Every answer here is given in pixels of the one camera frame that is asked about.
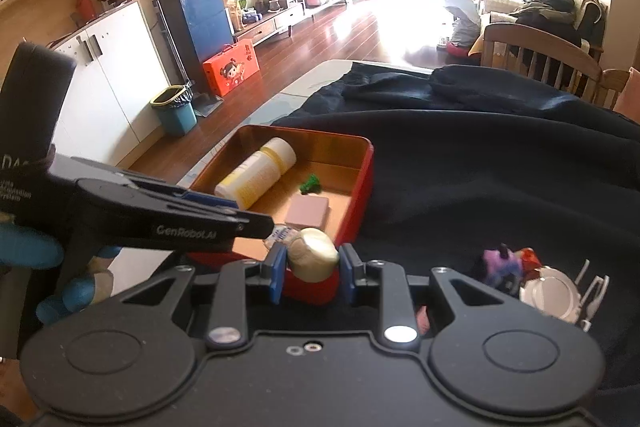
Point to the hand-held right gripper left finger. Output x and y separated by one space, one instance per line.
276 277

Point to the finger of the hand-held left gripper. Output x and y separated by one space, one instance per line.
190 232
210 199

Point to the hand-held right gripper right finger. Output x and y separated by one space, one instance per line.
350 279

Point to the small white printed packet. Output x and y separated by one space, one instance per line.
285 236

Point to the cream round object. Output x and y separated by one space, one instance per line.
312 254

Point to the white bottle yellow label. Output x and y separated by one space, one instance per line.
255 177

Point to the pink square box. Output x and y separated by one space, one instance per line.
307 211

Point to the green toy piece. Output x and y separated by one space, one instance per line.
310 183

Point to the red tin box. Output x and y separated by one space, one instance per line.
345 177

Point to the purple toy figure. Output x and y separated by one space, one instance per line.
495 267

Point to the red orange toy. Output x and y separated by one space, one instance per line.
530 257

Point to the white glasses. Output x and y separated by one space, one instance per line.
595 294

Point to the person's left hand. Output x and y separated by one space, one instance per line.
25 244

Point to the blue trash bin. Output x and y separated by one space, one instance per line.
175 114

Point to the grey dustpan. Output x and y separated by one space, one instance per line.
207 104

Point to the orange gift box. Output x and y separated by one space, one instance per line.
231 67

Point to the dark blue cloth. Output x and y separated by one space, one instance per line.
475 167

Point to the black cabinet blue front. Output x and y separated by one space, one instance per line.
200 22

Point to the low white tv cabinet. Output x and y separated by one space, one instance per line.
295 7

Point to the wooden chair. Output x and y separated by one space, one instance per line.
530 52
612 87

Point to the dark clothes pile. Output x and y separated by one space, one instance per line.
547 14

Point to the pink cloth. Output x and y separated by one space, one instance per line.
630 99

